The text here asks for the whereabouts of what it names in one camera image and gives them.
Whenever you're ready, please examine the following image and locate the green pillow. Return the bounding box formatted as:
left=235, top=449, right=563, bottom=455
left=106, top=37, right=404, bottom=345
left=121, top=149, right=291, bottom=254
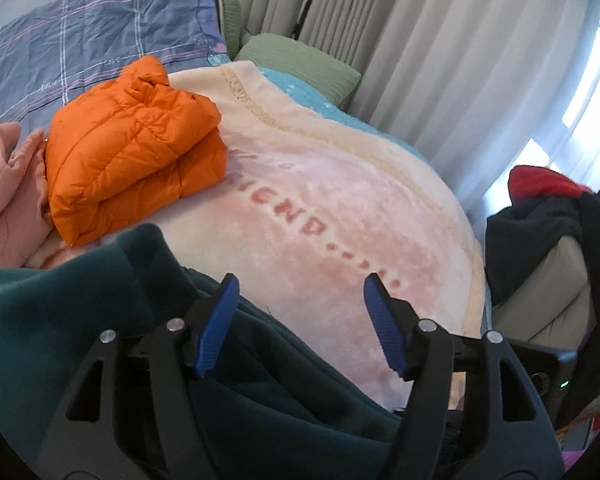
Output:
left=234, top=32, right=361, bottom=106

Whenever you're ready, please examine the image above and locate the pile of dark clothes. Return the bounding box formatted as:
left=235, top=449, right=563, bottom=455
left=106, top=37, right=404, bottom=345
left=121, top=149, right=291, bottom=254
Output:
left=486, top=165, right=600, bottom=427

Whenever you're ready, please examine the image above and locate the dark green fleece jacket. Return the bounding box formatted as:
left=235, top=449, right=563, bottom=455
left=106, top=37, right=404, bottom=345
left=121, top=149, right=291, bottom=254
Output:
left=0, top=226, right=400, bottom=479

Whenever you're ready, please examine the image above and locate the light blue bed sheet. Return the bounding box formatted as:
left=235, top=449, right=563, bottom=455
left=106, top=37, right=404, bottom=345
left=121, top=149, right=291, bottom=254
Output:
left=259, top=67, right=428, bottom=162

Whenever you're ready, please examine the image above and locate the cream pink plush blanket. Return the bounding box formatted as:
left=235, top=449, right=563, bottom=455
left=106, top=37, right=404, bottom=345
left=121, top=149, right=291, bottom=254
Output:
left=30, top=62, right=486, bottom=408

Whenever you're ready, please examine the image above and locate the beige armchair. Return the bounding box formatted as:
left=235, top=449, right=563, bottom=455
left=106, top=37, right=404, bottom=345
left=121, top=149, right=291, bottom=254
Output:
left=492, top=236, right=595, bottom=350

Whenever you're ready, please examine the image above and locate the grey white curtain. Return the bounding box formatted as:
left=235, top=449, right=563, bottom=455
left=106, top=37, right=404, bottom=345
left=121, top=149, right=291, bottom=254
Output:
left=239, top=0, right=600, bottom=220

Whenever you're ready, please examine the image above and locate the blue plaid quilt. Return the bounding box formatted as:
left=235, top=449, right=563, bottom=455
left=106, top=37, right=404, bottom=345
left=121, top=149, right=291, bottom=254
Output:
left=0, top=0, right=230, bottom=133

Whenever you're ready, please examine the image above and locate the orange folded puffer jacket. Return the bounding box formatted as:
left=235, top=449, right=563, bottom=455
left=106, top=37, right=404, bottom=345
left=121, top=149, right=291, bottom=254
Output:
left=45, top=55, right=227, bottom=247

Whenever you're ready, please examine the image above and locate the pink folded quilted jacket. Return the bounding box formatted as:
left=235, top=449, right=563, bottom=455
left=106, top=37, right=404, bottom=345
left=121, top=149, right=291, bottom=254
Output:
left=0, top=122, right=52, bottom=268

